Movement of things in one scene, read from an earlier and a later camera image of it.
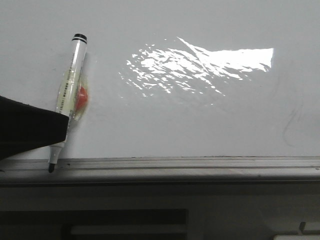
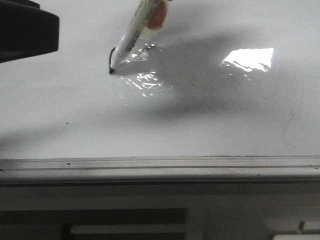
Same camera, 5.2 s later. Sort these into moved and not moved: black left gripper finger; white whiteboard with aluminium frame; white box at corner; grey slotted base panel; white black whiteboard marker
Moved: black left gripper finger; white black whiteboard marker
Not moved: grey slotted base panel; white whiteboard with aluminium frame; white box at corner
